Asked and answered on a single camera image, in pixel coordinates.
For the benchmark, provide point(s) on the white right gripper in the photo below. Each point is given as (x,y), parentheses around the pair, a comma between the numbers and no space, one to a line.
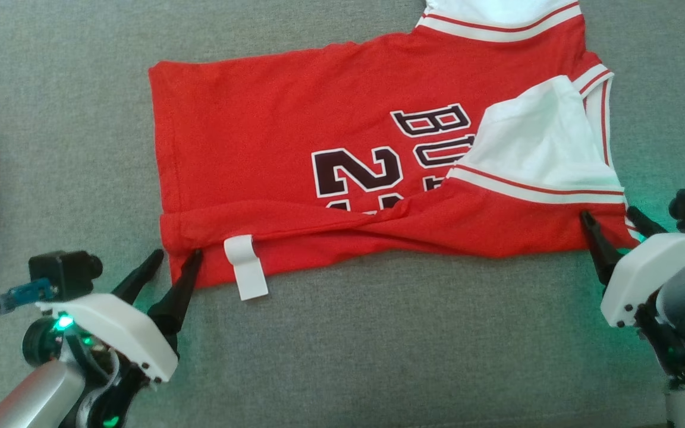
(646,273)

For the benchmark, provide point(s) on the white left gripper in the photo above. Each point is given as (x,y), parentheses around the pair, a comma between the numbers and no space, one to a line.
(122,333)

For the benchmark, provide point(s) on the red basketball jersey white sleeves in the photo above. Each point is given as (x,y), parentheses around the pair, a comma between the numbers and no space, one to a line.
(271,148)

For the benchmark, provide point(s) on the grey sofa seat cushion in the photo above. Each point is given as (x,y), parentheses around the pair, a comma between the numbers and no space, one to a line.
(378,356)

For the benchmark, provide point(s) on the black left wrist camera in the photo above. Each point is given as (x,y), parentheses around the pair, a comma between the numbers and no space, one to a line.
(63,273)

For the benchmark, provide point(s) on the blue left camera connector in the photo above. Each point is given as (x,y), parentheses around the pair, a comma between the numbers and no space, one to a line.
(24,294)

